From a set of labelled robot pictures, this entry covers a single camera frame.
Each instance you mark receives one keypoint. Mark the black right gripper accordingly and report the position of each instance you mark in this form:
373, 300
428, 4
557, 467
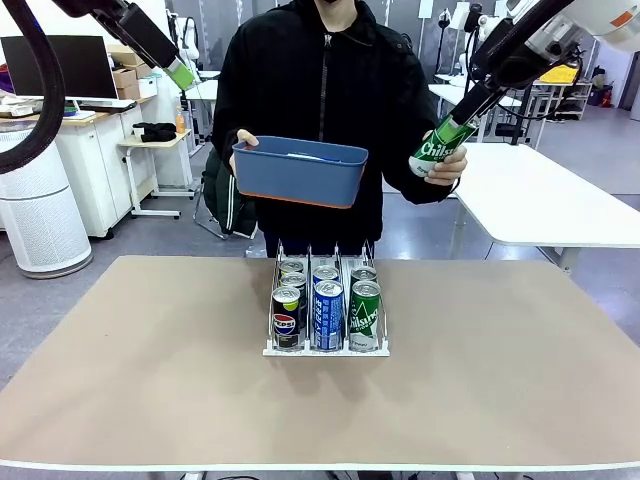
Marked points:
510, 65

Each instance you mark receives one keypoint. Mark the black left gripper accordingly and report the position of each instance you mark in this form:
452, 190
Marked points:
105, 10

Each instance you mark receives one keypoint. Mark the green Chilsung can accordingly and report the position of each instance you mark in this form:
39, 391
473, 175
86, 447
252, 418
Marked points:
363, 274
364, 320
435, 152

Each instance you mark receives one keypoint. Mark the blue bin with orange base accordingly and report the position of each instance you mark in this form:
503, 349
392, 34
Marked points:
295, 175

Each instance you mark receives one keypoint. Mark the black Pepsi can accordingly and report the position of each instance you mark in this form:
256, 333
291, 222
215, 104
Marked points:
292, 266
286, 320
294, 280

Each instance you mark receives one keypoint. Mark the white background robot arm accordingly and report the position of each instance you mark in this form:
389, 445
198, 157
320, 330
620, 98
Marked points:
189, 35

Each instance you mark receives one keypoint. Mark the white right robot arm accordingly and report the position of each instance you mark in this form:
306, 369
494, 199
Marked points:
615, 25

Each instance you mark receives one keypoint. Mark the person's right forearm black sleeve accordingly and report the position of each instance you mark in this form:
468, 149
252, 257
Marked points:
225, 130

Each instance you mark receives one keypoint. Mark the person's left forearm black sleeve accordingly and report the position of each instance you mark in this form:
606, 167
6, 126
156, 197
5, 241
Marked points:
410, 170

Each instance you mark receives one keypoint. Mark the person's left hand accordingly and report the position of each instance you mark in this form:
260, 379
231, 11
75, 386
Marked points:
452, 170

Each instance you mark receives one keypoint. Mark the person's right hand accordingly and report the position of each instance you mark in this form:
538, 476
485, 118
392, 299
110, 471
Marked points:
245, 137

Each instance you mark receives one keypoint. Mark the brown cardboard box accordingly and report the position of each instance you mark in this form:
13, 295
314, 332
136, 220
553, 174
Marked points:
127, 90
122, 56
135, 71

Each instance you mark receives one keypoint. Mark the small white box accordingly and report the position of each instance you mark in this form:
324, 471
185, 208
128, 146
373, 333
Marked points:
148, 89

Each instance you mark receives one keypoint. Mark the black tripod pole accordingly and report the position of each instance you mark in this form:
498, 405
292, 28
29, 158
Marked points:
525, 115

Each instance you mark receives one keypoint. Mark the white background desk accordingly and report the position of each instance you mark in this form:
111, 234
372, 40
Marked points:
205, 92

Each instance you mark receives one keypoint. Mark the black computer monitor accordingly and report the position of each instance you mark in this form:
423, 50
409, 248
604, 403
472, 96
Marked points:
80, 65

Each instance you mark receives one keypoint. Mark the orange drink bottle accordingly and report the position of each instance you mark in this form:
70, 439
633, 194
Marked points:
180, 122

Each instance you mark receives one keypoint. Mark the black folded cloth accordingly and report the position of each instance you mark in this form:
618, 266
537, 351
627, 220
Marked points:
155, 132

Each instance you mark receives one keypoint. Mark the wooden shelf table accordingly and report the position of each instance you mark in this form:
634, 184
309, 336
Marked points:
562, 90

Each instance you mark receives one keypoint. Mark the small wood-top side table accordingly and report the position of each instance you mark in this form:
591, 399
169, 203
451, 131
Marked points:
165, 141

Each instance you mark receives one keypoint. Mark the yellow plastic crate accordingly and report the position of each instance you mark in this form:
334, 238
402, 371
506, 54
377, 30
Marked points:
565, 75

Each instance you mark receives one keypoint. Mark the green plate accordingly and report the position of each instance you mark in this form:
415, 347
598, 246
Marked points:
71, 110

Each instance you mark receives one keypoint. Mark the large white table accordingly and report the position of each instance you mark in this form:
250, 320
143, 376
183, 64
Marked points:
525, 200

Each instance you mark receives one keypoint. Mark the white cabinet desk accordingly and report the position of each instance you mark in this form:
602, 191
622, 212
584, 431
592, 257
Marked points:
100, 165

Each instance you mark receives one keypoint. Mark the red fire extinguisher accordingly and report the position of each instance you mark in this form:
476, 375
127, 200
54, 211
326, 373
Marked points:
606, 96

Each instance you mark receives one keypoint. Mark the person in black jacket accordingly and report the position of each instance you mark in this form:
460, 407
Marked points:
320, 90

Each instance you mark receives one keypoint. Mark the dark green striped jacket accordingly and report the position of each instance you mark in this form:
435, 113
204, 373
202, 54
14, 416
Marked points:
220, 200

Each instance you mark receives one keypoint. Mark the white cylindrical air purifier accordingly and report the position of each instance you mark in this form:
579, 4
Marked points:
45, 235

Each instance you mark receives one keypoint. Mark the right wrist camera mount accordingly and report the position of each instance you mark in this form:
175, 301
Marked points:
475, 15

